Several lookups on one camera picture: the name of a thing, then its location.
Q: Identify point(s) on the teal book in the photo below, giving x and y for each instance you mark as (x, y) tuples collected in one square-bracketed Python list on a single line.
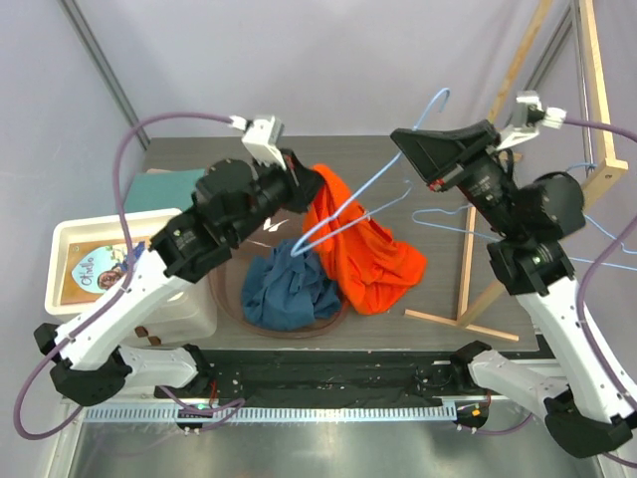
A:
[(157, 190)]

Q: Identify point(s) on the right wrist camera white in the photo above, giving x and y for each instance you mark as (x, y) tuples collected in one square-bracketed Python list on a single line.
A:
[(528, 116)]

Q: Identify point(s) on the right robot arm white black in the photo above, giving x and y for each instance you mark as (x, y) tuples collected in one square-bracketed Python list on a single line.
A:
[(591, 410)]

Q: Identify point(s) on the white slotted cable duct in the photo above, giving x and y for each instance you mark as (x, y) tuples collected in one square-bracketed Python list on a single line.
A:
[(173, 413)]

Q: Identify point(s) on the pink transparent plastic bin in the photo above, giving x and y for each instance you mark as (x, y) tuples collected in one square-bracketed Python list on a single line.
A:
[(227, 280)]

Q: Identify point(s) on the blue t shirt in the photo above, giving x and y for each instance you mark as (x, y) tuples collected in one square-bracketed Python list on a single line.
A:
[(284, 293)]

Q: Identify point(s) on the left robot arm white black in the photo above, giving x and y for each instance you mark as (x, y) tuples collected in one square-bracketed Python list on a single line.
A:
[(231, 201)]

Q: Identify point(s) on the Othello book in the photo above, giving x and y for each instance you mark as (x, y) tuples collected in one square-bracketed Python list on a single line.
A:
[(91, 269)]

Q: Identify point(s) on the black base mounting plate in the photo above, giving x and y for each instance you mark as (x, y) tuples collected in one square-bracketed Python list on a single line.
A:
[(330, 379)]

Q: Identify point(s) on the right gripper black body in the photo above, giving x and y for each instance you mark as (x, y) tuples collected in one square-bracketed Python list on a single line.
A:
[(468, 156)]

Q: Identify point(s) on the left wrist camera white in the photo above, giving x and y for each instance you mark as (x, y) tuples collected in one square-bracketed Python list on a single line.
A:
[(260, 137)]

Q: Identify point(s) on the wooden clothes rack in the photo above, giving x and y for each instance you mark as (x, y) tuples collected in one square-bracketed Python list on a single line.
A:
[(467, 47)]

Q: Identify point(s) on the white drawer box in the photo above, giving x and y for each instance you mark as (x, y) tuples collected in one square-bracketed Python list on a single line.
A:
[(185, 317)]

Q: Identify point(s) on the orange t shirt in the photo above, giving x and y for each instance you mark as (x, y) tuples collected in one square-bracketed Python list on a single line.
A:
[(372, 269)]

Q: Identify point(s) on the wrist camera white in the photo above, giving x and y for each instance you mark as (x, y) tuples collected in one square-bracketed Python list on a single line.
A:
[(528, 116), (260, 137)]

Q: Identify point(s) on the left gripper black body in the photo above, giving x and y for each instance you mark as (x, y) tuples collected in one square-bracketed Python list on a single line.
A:
[(285, 193)]

